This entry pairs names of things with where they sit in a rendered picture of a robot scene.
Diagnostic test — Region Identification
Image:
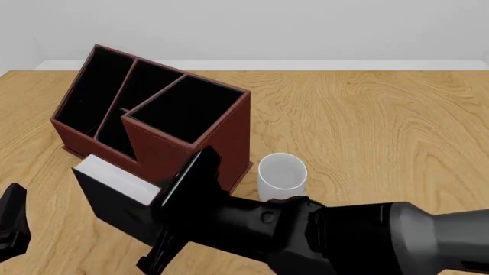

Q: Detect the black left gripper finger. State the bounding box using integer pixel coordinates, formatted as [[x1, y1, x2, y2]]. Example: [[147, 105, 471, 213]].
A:
[[0, 183, 32, 235]]

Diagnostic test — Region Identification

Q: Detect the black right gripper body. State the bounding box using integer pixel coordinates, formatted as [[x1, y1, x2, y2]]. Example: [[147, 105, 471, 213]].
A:
[[136, 144, 232, 275]]

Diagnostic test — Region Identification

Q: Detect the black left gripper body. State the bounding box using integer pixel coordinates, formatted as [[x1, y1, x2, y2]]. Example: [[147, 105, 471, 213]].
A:
[[0, 228, 32, 264]]

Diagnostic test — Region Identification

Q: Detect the black book with white pages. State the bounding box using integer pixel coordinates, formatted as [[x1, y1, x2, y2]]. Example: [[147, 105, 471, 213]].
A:
[[71, 154, 171, 248]]

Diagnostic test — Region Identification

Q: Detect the red-brown desk caddy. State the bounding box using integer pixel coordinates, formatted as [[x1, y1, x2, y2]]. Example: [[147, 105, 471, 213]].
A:
[[50, 44, 254, 199]]

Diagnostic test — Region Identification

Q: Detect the white mug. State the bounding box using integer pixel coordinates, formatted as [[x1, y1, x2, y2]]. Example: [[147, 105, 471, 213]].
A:
[[257, 152, 309, 202]]

